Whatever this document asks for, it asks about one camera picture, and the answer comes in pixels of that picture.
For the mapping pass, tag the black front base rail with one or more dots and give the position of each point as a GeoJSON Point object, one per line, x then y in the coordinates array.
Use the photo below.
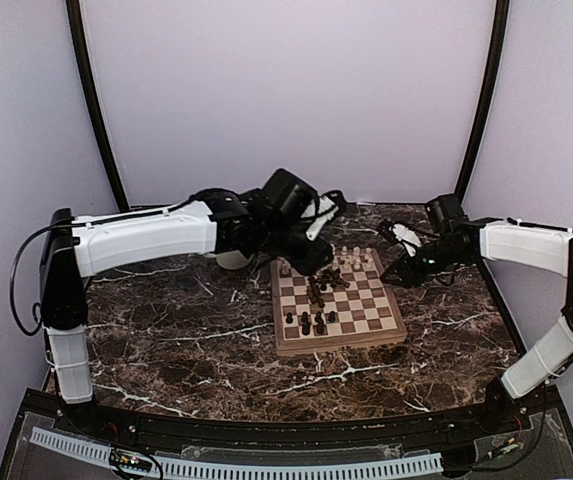
{"type": "Point", "coordinates": [54, 441]}

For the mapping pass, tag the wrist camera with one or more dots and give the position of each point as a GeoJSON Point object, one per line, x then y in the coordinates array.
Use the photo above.
{"type": "Point", "coordinates": [288, 194]}
{"type": "Point", "coordinates": [445, 213]}

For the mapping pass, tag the right black frame post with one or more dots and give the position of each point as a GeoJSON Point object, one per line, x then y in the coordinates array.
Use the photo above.
{"type": "Point", "coordinates": [487, 89]}

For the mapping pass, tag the left black frame post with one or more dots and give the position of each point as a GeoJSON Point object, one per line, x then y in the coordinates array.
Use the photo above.
{"type": "Point", "coordinates": [92, 101]}

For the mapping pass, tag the dark tall piece front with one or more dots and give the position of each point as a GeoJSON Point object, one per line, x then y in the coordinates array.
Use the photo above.
{"type": "Point", "coordinates": [305, 324]}

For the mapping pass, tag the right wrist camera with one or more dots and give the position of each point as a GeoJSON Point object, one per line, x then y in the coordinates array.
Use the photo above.
{"type": "Point", "coordinates": [445, 213]}

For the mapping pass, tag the wooden chess board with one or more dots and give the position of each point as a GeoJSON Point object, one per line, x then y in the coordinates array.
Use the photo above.
{"type": "Point", "coordinates": [367, 313]}

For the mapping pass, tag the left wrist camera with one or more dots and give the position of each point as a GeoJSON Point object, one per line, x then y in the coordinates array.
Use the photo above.
{"type": "Point", "coordinates": [288, 194]}

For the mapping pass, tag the fallen dark piece pile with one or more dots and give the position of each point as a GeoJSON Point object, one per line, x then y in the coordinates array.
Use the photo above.
{"type": "Point", "coordinates": [328, 279]}

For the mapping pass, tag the white pieces back row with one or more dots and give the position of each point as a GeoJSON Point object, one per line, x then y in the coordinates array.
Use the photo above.
{"type": "Point", "coordinates": [354, 259]}

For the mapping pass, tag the white rook corner piece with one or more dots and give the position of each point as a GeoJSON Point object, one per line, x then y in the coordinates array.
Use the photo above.
{"type": "Point", "coordinates": [284, 268]}

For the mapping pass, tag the black frame post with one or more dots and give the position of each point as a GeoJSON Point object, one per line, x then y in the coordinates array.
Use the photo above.
{"type": "Point", "coordinates": [92, 101]}
{"type": "Point", "coordinates": [487, 89]}

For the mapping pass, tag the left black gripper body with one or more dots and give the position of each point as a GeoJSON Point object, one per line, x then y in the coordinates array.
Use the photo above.
{"type": "Point", "coordinates": [280, 242]}

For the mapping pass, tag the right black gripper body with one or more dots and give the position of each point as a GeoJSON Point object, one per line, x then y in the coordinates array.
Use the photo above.
{"type": "Point", "coordinates": [444, 259]}

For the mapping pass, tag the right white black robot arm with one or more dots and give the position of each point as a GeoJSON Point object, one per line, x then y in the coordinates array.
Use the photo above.
{"type": "Point", "coordinates": [544, 248]}

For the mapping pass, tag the white ribbed mug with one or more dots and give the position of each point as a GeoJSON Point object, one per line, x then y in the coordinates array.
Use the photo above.
{"type": "Point", "coordinates": [233, 260]}

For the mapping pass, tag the dark tall piece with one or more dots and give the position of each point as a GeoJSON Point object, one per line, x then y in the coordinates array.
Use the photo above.
{"type": "Point", "coordinates": [320, 327]}
{"type": "Point", "coordinates": [305, 324]}

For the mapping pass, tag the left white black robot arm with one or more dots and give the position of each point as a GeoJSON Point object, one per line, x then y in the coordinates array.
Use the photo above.
{"type": "Point", "coordinates": [212, 223]}

